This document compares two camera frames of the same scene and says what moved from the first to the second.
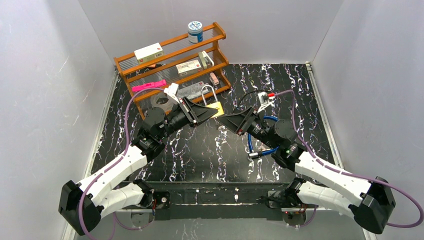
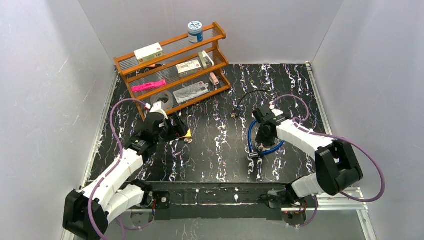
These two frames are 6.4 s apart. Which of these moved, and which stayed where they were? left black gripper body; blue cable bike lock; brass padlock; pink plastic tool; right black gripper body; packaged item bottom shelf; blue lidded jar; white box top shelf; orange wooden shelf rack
Moved: left black gripper body; brass padlock; right black gripper body
Stayed: packaged item bottom shelf; blue cable bike lock; blue lidded jar; white box top shelf; orange wooden shelf rack; pink plastic tool
